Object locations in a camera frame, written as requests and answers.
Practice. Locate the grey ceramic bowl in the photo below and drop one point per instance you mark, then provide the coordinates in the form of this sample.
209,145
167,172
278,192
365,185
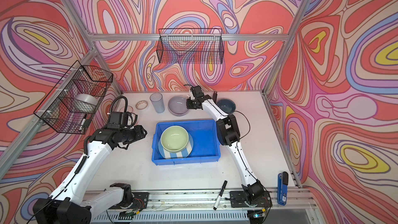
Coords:
177,105

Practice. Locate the marker in left basket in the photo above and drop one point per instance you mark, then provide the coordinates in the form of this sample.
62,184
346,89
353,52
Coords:
81,126

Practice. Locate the blue handheld device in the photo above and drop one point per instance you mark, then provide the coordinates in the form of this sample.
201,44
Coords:
282,188

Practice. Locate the black wire basket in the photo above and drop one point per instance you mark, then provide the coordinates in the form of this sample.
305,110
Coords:
190,46
71,107

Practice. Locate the black flashlight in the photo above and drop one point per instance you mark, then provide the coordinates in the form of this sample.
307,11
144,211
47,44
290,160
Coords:
214,96

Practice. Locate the blue plastic bin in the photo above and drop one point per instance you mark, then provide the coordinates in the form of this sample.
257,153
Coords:
203,144

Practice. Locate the black wire basket on left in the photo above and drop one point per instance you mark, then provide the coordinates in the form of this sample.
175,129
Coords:
71,107

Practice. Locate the clear tape roll in basket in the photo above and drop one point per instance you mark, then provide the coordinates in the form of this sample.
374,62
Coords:
85,103

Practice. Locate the dark teal bowl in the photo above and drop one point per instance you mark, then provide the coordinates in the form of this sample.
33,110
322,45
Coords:
226,105

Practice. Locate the black marker on front rail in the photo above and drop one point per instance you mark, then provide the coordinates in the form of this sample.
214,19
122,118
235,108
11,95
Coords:
218,199

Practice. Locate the black wire basket on back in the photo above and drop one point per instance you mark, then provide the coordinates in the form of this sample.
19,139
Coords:
190,46

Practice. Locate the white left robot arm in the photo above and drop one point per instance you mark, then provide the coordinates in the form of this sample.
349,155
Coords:
66,204

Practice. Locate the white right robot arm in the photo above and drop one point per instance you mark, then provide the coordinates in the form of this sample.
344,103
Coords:
228,134

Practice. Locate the pink translucent plastic cup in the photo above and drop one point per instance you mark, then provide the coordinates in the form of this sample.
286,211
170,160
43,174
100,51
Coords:
128,109

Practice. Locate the blue frosted plastic cup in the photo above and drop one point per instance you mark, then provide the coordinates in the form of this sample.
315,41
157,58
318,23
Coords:
157,102

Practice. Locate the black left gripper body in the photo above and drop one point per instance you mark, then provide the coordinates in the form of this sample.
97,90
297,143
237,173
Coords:
131,135

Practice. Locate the roll of double-sided tape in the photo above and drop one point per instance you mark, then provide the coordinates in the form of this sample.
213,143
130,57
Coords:
141,105

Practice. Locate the light green bowl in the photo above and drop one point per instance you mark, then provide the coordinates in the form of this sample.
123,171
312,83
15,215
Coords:
174,138

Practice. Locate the aluminium front rail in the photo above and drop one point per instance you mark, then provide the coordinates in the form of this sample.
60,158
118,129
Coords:
204,200

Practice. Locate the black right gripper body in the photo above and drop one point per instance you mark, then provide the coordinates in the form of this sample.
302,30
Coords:
191,104

